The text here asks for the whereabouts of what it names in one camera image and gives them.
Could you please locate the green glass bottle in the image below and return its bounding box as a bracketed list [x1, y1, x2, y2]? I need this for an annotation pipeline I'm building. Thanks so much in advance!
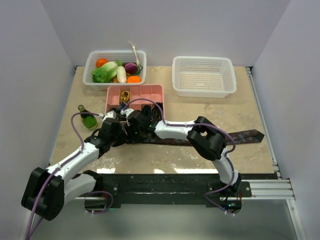
[77, 104, 98, 131]

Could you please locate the pink divided organizer tray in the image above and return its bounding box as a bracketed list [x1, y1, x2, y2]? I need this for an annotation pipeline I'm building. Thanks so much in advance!
[105, 84, 165, 124]

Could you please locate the white empty basket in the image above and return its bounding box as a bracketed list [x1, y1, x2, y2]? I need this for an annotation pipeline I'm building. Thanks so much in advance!
[172, 56, 237, 98]

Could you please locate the rolled black orange tie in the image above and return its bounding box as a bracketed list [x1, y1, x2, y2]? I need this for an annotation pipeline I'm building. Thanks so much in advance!
[152, 102, 163, 121]

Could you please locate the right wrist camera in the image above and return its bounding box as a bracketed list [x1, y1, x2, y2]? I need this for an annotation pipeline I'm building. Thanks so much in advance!
[120, 108, 135, 123]

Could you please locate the purple onion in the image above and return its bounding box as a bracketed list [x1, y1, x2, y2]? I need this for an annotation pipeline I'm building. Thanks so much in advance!
[124, 62, 139, 75]

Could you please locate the white radish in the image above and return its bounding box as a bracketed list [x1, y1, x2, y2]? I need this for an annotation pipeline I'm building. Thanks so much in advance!
[116, 66, 127, 84]

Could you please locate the orange front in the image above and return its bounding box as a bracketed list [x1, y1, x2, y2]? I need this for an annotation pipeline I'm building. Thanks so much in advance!
[127, 75, 141, 84]

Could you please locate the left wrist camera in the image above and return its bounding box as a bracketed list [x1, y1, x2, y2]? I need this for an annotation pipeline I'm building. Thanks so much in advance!
[102, 110, 119, 124]

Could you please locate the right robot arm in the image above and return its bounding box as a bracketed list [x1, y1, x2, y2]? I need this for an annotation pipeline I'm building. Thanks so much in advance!
[121, 108, 241, 197]

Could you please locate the white vegetable basket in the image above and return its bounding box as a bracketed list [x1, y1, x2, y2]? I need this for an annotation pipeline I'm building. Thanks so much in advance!
[82, 50, 147, 91]

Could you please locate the orange tomato back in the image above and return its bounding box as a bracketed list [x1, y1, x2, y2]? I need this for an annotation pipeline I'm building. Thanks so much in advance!
[95, 58, 108, 68]

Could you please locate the purple cable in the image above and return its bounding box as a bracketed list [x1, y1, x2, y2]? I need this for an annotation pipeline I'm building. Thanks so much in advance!
[119, 98, 241, 216]
[24, 111, 115, 240]

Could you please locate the green onion stalk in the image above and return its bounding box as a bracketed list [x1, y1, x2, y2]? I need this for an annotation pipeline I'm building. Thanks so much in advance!
[128, 41, 143, 75]

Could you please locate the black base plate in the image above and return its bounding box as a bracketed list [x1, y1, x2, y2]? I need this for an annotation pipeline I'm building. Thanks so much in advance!
[82, 173, 252, 213]

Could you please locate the brown patterned tie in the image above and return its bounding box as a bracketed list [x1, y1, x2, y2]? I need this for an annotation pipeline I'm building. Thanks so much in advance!
[126, 129, 265, 147]

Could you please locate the rolled dark blue tie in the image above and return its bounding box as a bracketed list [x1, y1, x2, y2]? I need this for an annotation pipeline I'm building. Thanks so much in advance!
[109, 102, 128, 119]

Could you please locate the rolled yellow tie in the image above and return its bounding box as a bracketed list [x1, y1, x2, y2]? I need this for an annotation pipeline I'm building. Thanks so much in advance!
[119, 90, 131, 104]

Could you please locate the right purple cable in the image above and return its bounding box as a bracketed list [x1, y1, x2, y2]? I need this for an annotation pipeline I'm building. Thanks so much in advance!
[119, 98, 241, 216]

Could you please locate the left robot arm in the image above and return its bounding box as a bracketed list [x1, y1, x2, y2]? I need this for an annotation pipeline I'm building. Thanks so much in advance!
[21, 117, 126, 221]

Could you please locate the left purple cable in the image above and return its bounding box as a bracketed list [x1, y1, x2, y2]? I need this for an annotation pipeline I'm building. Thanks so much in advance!
[24, 111, 115, 240]

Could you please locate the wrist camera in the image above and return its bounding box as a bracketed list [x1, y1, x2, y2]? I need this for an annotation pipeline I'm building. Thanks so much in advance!
[102, 110, 119, 124]
[120, 108, 135, 123]

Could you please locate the green lettuce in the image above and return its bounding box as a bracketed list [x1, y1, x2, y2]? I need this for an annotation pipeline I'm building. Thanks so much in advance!
[91, 61, 119, 83]

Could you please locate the aluminium frame rail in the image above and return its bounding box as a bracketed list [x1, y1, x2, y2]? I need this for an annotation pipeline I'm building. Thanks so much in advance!
[60, 176, 295, 203]

